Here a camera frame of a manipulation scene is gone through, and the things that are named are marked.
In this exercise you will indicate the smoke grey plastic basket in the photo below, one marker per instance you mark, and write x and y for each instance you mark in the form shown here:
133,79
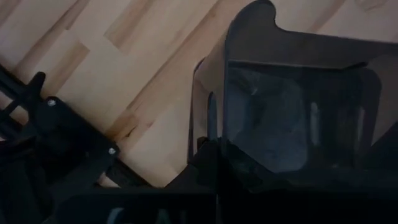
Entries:
280,46

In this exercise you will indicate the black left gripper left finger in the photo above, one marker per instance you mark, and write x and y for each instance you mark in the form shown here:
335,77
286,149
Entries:
186,205

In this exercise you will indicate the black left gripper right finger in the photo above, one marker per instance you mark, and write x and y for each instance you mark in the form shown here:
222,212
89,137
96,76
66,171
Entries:
280,205

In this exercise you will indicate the black metal shelf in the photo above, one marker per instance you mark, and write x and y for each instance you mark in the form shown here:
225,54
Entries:
62,130

